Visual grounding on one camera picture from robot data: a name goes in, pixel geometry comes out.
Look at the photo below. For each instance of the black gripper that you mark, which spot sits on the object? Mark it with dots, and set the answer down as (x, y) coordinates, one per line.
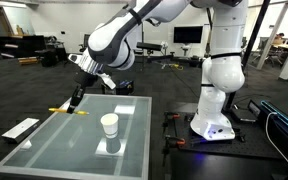
(84, 79)

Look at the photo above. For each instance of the yellow pen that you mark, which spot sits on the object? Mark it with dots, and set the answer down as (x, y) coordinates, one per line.
(81, 112)

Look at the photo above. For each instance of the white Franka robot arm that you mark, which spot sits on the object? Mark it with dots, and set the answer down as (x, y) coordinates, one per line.
(217, 66)

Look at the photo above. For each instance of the white paper cup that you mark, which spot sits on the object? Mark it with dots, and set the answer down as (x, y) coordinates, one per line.
(110, 125)

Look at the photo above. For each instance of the yellow wooden crate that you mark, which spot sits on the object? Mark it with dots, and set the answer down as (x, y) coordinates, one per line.
(28, 60)

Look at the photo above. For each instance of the black low cabinet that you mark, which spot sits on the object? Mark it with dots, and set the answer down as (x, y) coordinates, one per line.
(20, 45)

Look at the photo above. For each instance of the orange black bar clamp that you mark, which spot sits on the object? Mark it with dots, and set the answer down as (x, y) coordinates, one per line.
(174, 142)
(171, 116)

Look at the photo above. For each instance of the flat black power box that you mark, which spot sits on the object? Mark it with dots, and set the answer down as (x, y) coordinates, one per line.
(242, 115)

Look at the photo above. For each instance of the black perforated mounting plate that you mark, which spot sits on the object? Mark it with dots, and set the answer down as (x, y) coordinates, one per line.
(250, 140)

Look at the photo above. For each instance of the black slanted pole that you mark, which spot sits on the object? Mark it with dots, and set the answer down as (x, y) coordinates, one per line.
(254, 36)

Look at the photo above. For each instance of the black controller box blue light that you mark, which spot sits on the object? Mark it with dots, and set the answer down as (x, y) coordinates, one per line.
(280, 123)

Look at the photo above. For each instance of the seated person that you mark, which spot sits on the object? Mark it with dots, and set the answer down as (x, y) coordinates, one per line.
(278, 38)

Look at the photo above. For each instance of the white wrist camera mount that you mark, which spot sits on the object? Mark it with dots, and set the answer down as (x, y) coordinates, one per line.
(107, 80)

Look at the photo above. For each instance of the black tripod camera bar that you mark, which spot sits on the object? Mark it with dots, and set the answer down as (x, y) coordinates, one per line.
(149, 46)

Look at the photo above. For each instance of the black wall television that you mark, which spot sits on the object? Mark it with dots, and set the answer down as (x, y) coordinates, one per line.
(188, 34)

